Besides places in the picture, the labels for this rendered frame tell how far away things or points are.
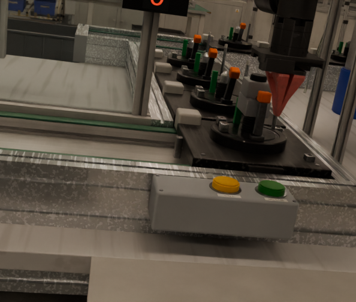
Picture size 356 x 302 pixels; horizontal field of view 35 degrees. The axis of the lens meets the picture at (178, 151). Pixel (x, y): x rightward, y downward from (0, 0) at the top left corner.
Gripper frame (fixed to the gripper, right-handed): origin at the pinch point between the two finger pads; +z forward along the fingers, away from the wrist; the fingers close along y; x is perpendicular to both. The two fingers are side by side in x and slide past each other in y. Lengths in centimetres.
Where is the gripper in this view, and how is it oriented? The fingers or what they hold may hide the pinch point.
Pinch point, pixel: (277, 110)
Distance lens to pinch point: 92.0
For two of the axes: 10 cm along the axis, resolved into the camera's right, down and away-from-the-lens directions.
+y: -9.8, -0.8, -1.7
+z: -1.3, 9.4, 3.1
